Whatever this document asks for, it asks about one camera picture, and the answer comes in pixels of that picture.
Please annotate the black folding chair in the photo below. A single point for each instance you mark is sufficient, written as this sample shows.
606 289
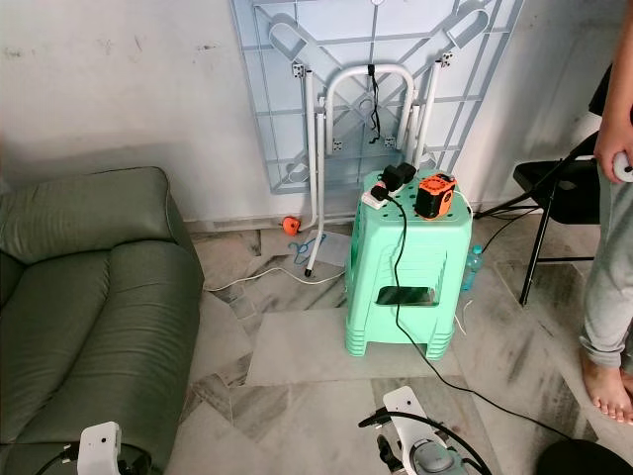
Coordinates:
559 188

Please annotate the person in grey trousers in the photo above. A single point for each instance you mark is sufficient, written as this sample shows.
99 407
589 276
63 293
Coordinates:
608 277

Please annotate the orange and black device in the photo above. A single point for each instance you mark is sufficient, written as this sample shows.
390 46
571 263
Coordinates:
435 198

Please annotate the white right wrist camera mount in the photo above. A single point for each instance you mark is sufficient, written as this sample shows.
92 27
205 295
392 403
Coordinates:
406 408

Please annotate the black power adapter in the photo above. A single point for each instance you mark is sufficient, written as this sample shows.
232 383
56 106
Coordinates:
399 178

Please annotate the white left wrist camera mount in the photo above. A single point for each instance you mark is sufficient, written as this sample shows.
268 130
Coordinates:
101 447

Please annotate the green leather sofa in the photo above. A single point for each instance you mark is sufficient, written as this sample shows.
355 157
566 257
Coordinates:
89 297

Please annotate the black round object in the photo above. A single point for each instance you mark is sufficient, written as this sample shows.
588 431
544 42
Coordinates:
584 460

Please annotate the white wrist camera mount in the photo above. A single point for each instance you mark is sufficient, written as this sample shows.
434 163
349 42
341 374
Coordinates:
406 408
101 447

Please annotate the mint green plastic stool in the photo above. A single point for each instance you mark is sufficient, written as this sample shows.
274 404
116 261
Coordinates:
430 257

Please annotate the white round controller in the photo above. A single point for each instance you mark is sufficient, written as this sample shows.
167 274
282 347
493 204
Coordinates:
623 166

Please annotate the white power strip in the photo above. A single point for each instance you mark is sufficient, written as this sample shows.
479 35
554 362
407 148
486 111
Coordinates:
374 198

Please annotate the folded light blue plastic table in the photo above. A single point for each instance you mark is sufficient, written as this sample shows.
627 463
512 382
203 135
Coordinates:
376 30

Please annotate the clear plastic water bottle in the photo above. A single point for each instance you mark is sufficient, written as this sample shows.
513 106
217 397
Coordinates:
471 267

